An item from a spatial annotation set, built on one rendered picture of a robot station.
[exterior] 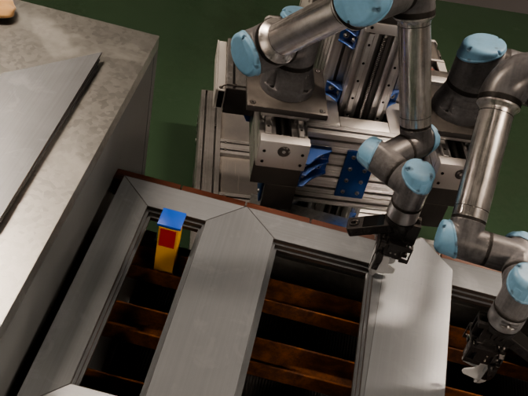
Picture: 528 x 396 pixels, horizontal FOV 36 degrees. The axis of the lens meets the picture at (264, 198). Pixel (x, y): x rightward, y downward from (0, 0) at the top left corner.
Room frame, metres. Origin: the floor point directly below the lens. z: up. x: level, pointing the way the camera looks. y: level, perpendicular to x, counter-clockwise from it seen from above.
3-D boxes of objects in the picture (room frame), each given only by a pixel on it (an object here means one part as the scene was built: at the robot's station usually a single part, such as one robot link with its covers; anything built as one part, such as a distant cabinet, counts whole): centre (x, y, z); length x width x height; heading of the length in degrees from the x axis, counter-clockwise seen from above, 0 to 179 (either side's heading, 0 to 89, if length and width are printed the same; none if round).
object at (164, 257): (1.44, 0.21, 0.78); 0.05 x 0.05 x 0.19; 89
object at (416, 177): (1.46, -0.32, 1.15); 0.09 x 0.08 x 0.11; 52
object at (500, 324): (1.20, -0.56, 1.08); 0.08 x 0.08 x 0.05
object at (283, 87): (1.90, 0.01, 1.09); 0.15 x 0.15 x 0.10
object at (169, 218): (1.44, 0.21, 0.88); 0.06 x 0.06 x 0.02; 89
